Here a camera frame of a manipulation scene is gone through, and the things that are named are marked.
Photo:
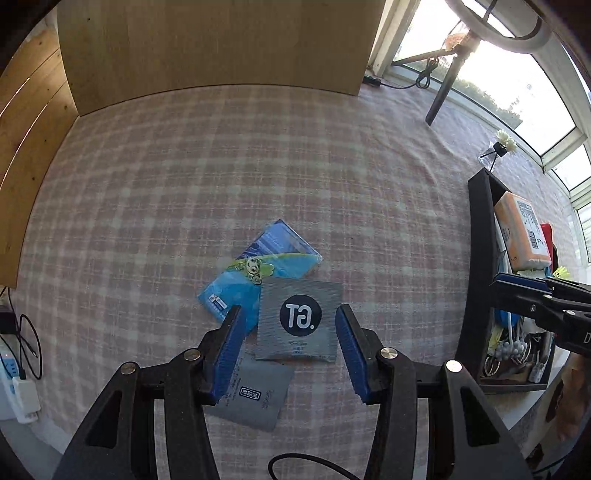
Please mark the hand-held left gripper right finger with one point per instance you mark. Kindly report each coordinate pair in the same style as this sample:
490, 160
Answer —
353, 355

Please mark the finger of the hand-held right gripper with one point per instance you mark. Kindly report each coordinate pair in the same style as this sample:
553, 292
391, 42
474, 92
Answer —
526, 307
521, 281

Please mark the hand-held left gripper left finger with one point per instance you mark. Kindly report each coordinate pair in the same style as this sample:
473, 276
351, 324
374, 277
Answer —
226, 355

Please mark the black organizer box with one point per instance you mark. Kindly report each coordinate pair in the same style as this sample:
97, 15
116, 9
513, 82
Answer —
475, 277

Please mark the grey packet with black circle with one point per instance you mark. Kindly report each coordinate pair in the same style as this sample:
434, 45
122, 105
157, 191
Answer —
300, 321

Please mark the checkered cloth desktop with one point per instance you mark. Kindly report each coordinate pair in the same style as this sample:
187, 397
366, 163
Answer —
184, 184

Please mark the yellow green small item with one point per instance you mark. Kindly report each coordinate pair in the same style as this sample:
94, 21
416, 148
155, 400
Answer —
561, 272

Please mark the plain grey packet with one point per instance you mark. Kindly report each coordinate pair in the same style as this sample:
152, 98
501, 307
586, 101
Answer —
254, 397

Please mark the red item in box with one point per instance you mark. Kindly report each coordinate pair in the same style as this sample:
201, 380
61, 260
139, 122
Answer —
549, 240

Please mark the orange wrapped pack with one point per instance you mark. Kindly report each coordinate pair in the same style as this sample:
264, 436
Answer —
521, 230

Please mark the brown paper bag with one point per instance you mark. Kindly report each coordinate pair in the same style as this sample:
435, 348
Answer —
570, 392

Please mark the blue cartoon packet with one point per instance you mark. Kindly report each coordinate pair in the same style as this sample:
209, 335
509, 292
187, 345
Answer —
235, 288

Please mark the bunch of metal rings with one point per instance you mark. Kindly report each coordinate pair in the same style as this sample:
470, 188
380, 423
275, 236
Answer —
491, 365

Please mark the white flower decoration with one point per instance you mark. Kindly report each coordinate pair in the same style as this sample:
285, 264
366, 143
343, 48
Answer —
503, 138

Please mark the white charger plug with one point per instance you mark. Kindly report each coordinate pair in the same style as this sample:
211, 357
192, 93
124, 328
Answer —
25, 398

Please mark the white power strip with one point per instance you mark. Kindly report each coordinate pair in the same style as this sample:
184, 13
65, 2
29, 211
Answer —
7, 383

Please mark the black plug adapter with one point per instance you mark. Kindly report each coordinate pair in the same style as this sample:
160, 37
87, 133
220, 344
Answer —
5, 321

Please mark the small black power adapter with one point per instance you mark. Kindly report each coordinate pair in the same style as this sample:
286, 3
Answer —
371, 81

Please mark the wooden slat panel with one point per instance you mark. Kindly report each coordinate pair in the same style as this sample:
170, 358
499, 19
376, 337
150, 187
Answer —
27, 138

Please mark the light wooden back board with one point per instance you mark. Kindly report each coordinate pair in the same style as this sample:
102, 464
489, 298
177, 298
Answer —
207, 46

